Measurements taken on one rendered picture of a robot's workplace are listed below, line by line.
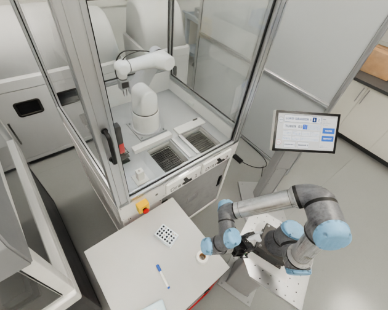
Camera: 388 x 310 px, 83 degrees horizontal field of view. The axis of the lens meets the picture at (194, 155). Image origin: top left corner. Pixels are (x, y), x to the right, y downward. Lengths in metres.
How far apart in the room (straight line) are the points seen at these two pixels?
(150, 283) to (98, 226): 1.17
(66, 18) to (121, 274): 1.19
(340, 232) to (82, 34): 0.97
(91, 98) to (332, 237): 0.91
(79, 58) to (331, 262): 2.59
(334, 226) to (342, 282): 1.83
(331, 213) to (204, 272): 0.80
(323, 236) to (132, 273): 0.99
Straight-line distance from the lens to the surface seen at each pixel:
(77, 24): 0.73
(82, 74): 0.78
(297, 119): 1.86
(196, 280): 1.40
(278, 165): 2.14
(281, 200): 0.97
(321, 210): 0.90
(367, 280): 2.85
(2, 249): 0.77
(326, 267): 2.65
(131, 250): 1.45
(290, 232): 1.28
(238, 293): 2.22
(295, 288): 1.56
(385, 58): 3.89
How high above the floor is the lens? 2.12
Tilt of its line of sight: 47 degrees down
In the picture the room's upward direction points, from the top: 8 degrees clockwise
